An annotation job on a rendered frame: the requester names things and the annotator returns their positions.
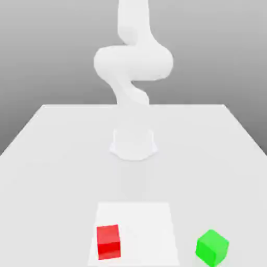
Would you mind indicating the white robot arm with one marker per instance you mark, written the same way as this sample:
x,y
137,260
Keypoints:
x,y
133,62

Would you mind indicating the small red cube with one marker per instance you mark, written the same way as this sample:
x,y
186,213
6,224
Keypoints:
x,y
108,242

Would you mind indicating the small green cube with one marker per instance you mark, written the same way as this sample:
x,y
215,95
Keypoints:
x,y
211,248

